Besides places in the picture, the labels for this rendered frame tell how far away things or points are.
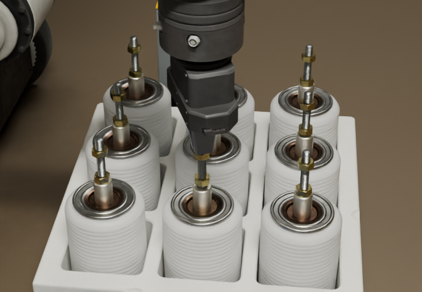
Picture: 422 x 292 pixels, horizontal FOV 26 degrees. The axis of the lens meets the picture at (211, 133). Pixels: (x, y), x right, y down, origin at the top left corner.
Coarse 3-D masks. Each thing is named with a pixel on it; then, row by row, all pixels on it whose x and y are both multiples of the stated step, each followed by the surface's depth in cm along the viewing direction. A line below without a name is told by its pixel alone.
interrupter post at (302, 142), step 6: (312, 132) 115; (300, 138) 115; (306, 138) 114; (312, 138) 115; (300, 144) 115; (306, 144) 115; (312, 144) 116; (300, 150) 116; (312, 150) 116; (300, 156) 116
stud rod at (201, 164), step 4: (204, 160) 104; (200, 164) 104; (204, 164) 104; (200, 168) 105; (204, 168) 105; (200, 172) 105; (204, 172) 105; (200, 176) 105; (204, 176) 105; (200, 188) 106; (204, 188) 106
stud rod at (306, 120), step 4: (308, 92) 112; (304, 96) 112; (308, 96) 111; (304, 100) 112; (308, 100) 112; (304, 112) 113; (308, 112) 113; (304, 116) 113; (308, 116) 113; (304, 120) 114; (308, 120) 114; (304, 124) 114; (308, 124) 114; (304, 128) 114; (308, 128) 114
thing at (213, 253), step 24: (168, 216) 107; (240, 216) 108; (168, 240) 108; (192, 240) 105; (216, 240) 106; (240, 240) 110; (168, 264) 111; (192, 264) 108; (216, 264) 108; (240, 264) 112
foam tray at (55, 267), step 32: (96, 128) 134; (256, 128) 134; (352, 128) 134; (160, 160) 127; (256, 160) 127; (352, 160) 127; (256, 192) 122; (352, 192) 122; (64, 224) 116; (160, 224) 116; (256, 224) 116; (352, 224) 116; (64, 256) 112; (160, 256) 112; (256, 256) 112; (352, 256) 112; (64, 288) 108; (96, 288) 107; (128, 288) 107; (160, 288) 107; (192, 288) 107; (224, 288) 107; (256, 288) 107; (288, 288) 107; (352, 288) 107
